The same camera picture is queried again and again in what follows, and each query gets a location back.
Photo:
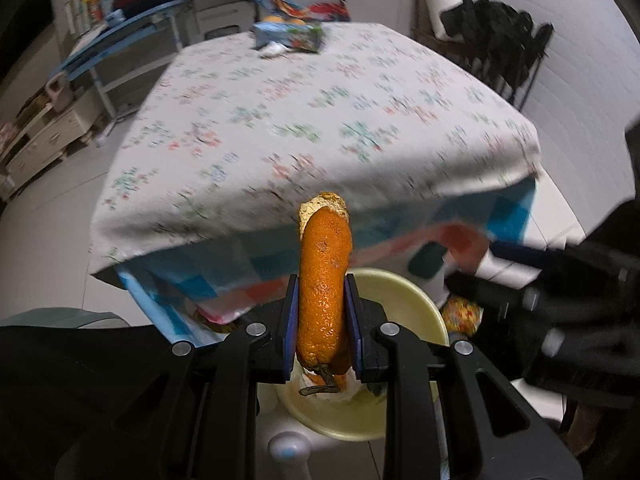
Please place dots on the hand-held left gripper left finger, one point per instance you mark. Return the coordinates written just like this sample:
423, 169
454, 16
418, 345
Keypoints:
290, 330

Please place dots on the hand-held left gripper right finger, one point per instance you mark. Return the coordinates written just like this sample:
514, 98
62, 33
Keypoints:
352, 330

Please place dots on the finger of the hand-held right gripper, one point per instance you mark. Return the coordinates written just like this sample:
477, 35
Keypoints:
525, 255
490, 292

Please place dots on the orange peel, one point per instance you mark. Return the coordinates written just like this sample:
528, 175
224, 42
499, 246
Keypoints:
322, 285

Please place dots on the pale yellow bin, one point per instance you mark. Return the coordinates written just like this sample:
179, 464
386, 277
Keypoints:
395, 290

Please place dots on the checked blue red cloth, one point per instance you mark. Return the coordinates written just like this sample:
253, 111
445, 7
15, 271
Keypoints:
390, 225

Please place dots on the white round object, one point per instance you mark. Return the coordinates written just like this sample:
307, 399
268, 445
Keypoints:
289, 449

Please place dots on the black folding chair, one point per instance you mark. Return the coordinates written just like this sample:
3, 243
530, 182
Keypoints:
525, 90

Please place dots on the floral tablecloth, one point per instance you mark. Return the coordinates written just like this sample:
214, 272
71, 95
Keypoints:
300, 110

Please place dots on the black jacket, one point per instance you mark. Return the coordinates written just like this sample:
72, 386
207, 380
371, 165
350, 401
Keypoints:
500, 35

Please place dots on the wooden chair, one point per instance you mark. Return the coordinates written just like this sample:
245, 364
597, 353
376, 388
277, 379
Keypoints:
430, 47

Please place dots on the grey teal cloth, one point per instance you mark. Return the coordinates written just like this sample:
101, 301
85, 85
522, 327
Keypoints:
60, 317

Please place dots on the white pillow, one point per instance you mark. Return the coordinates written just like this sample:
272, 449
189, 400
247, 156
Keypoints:
440, 0

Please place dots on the crumpled white tissue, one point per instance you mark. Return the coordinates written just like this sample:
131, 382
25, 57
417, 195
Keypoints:
274, 50

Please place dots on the blue silver milk carton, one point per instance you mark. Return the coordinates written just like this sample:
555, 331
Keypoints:
295, 37

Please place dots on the yellow mango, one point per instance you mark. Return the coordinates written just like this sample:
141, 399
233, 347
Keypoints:
296, 21

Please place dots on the white low cabinet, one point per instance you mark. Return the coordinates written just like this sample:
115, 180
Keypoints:
45, 140

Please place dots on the white plastic stool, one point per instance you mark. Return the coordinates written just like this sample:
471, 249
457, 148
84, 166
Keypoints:
220, 15

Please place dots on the beige jug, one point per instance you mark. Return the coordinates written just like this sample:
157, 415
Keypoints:
60, 95

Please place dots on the blue desk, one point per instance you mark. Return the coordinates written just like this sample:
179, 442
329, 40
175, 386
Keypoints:
125, 25

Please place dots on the row of books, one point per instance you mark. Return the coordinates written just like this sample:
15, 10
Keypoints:
90, 5

